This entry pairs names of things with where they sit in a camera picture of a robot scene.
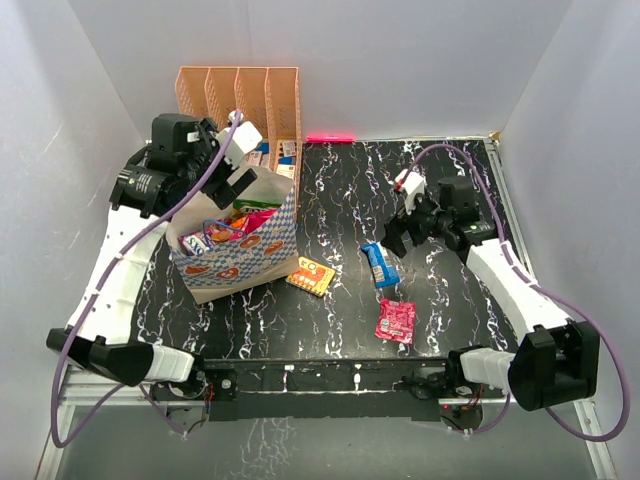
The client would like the orange Fox's candy bag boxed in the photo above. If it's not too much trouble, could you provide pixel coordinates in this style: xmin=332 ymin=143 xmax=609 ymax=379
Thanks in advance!
xmin=227 ymin=215 xmax=249 ymax=234

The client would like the pink marker strip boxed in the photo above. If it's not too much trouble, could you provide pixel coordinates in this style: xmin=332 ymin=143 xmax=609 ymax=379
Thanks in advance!
xmin=306 ymin=134 xmax=355 ymax=144

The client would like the red white box right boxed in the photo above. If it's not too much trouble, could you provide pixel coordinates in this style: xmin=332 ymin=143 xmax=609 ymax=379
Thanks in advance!
xmin=280 ymin=140 xmax=297 ymax=157

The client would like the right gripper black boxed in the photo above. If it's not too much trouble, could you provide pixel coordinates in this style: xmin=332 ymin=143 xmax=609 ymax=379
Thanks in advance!
xmin=380 ymin=190 xmax=451 ymax=258

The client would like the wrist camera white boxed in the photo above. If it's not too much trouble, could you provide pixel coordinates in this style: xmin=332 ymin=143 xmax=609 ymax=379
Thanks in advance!
xmin=394 ymin=169 xmax=425 ymax=215
xmin=216 ymin=110 xmax=263 ymax=168

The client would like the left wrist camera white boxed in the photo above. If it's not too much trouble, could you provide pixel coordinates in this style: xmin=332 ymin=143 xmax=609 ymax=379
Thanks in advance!
xmin=216 ymin=110 xmax=263 ymax=168

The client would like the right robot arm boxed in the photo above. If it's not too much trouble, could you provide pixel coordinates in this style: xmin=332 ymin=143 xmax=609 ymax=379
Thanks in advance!
xmin=381 ymin=170 xmax=600 ymax=411

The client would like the white checkered paper bag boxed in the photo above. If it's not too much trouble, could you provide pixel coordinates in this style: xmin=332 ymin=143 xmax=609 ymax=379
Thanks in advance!
xmin=165 ymin=167 xmax=299 ymax=304

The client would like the white card with red logo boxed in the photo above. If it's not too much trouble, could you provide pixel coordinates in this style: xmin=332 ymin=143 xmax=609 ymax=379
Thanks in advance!
xmin=276 ymin=164 xmax=296 ymax=180

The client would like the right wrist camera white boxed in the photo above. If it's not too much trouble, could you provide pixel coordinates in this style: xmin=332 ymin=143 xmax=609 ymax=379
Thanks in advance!
xmin=394 ymin=169 xmax=425 ymax=215

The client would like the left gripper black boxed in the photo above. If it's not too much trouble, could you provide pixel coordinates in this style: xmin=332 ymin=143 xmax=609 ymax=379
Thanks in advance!
xmin=180 ymin=121 xmax=255 ymax=208

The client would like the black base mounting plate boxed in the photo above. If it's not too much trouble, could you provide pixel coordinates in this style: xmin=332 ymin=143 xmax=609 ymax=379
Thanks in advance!
xmin=149 ymin=357 xmax=506 ymax=424

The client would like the orange plastic file organizer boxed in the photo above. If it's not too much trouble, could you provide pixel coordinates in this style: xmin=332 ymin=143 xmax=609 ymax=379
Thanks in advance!
xmin=175 ymin=65 xmax=303 ymax=221

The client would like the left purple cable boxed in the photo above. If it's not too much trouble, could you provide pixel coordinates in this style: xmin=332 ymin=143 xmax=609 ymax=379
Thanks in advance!
xmin=49 ymin=109 xmax=244 ymax=449

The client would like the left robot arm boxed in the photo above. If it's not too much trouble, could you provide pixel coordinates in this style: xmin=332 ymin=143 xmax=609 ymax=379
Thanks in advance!
xmin=50 ymin=110 xmax=243 ymax=399

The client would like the orange cracker pack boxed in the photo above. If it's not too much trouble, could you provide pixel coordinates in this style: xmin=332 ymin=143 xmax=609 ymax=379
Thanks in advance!
xmin=286 ymin=256 xmax=335 ymax=297

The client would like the blue wafer bar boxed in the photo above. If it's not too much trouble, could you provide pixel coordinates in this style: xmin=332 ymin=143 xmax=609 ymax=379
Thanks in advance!
xmin=361 ymin=242 xmax=400 ymax=289

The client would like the magenta silver snack bag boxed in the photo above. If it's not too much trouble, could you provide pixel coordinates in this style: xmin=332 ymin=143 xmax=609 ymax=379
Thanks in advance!
xmin=244 ymin=209 xmax=277 ymax=234

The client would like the red white small box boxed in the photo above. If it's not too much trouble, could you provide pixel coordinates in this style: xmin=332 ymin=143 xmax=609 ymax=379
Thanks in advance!
xmin=247 ymin=151 xmax=265 ymax=166

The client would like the pink candy pack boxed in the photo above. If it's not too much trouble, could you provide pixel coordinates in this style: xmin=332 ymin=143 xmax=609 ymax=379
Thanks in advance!
xmin=375 ymin=299 xmax=416 ymax=344

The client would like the green Fox's candy bag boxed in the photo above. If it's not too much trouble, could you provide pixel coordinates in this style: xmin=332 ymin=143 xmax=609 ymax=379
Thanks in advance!
xmin=233 ymin=199 xmax=281 ymax=213

